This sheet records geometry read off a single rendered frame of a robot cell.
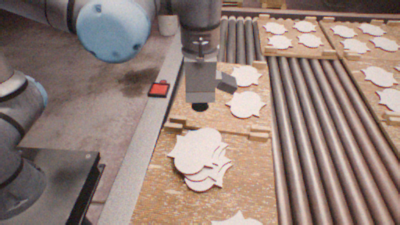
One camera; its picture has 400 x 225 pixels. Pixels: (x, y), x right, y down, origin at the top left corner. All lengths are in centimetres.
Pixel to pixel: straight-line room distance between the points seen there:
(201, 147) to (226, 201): 16
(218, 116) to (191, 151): 21
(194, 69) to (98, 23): 23
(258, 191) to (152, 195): 27
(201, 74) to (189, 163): 26
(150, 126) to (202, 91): 37
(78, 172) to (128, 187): 14
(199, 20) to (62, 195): 54
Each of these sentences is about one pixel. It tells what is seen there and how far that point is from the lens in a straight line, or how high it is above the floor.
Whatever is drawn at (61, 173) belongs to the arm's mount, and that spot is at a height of 95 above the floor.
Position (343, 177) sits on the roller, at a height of 91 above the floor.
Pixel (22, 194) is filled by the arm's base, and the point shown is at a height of 99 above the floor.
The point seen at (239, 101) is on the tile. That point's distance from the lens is 86.
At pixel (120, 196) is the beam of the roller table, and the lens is 70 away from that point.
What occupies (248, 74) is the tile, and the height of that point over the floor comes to 95.
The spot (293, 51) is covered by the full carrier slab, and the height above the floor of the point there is 94.
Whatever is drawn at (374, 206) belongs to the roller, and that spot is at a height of 91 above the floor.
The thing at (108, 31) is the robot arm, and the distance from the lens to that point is 29.
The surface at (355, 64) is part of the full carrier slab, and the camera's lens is 128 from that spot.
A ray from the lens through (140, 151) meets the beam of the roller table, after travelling 76.
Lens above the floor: 151
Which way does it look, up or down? 44 degrees down
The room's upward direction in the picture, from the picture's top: straight up
